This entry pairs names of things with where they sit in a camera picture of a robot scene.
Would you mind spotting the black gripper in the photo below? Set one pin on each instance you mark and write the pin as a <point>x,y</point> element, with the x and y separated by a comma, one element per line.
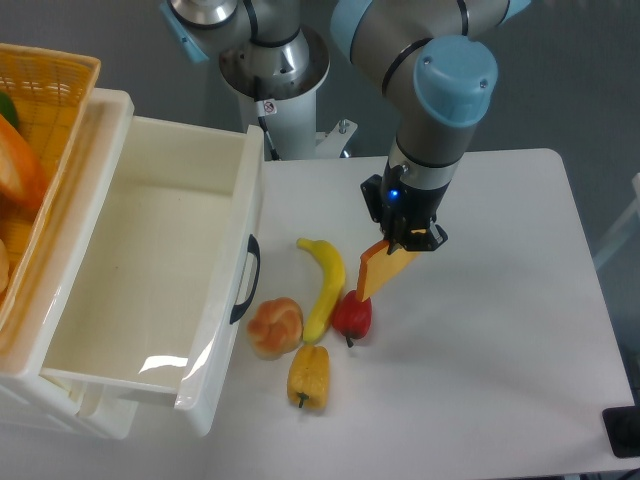
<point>412,194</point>

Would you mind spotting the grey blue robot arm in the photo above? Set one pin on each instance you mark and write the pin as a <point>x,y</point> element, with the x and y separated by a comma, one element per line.
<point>422,56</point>

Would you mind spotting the round bread roll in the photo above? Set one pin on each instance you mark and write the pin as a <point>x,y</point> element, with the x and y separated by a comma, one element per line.
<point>276,328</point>

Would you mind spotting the open white upper drawer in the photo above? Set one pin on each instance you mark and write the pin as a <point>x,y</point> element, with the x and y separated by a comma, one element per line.
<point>148,315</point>

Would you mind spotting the white drawer cabinet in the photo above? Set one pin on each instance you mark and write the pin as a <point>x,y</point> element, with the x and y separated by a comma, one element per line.
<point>29,395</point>

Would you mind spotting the orange bread loaf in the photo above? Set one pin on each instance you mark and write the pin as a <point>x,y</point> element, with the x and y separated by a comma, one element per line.
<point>23,179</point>

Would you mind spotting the yellow banana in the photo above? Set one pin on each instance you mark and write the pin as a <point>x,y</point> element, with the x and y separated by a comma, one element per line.
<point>334,278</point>

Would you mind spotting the red bell pepper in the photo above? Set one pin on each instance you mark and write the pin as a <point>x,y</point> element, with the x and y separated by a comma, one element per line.
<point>352,318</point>

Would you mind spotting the yellow bell pepper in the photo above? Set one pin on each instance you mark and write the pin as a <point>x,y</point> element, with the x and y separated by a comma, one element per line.
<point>308,379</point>

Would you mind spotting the black device at table edge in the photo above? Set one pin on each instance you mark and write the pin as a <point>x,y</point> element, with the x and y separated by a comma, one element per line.
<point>622,428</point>

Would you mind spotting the yellow woven basket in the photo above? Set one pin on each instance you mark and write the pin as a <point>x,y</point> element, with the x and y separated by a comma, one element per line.
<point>50,91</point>

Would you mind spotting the green vegetable in basket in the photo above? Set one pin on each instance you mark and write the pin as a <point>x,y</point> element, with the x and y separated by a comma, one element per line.
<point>8,110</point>

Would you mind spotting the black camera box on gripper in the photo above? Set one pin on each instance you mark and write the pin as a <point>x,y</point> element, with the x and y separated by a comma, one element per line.
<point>371,191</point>

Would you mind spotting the black drawer handle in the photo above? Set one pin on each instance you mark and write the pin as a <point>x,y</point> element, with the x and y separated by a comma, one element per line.
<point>249,280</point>

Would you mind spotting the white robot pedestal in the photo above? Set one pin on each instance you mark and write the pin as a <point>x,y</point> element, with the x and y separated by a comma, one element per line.
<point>276,89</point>

